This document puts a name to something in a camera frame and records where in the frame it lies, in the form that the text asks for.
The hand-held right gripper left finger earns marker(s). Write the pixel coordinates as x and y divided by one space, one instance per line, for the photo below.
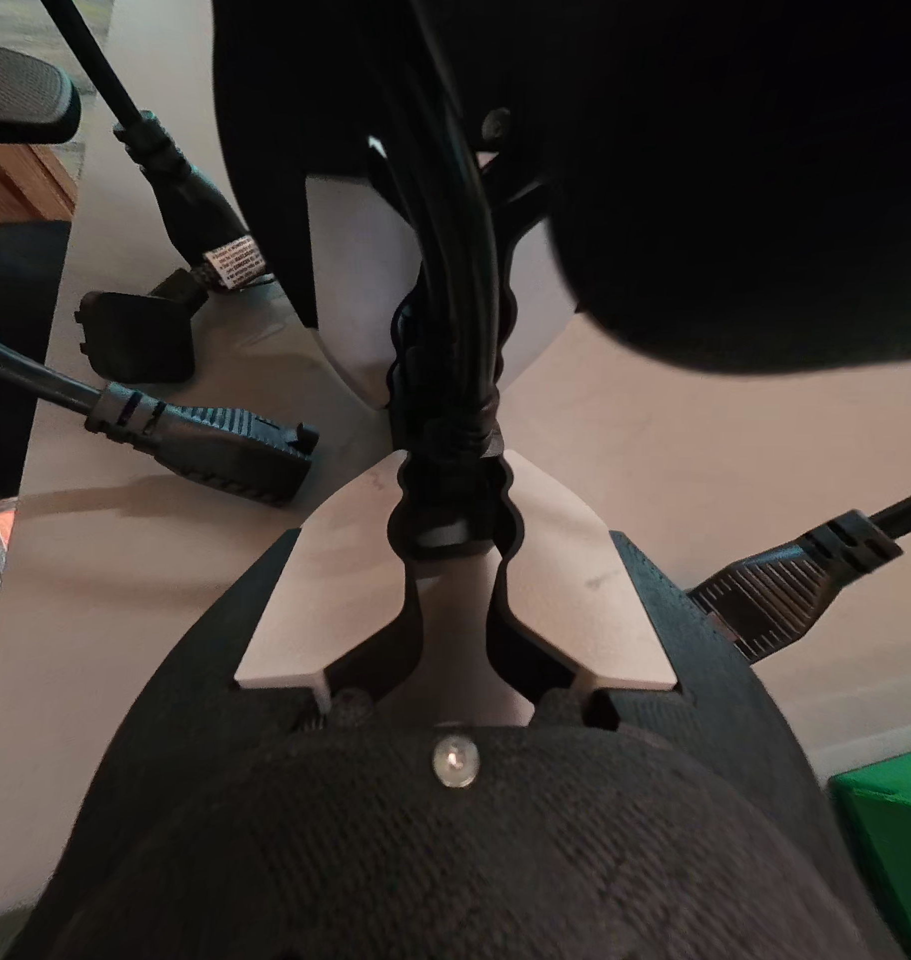
335 570

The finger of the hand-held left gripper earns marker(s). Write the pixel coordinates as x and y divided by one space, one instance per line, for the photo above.
343 285
541 285

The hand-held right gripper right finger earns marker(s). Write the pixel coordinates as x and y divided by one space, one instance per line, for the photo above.
583 585

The black ridged power plug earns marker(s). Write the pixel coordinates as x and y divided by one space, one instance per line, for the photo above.
223 449

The black wide ribbed power plug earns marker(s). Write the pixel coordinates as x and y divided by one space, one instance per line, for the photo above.
785 592

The black flat plug with label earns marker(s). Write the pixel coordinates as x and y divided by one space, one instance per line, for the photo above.
135 337

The wooden cabinet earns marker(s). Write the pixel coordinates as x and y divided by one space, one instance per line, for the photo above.
23 179

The black mesh chair armrest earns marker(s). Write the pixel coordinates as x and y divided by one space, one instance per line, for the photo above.
20 89

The green box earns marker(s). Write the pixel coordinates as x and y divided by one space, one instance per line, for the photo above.
889 840

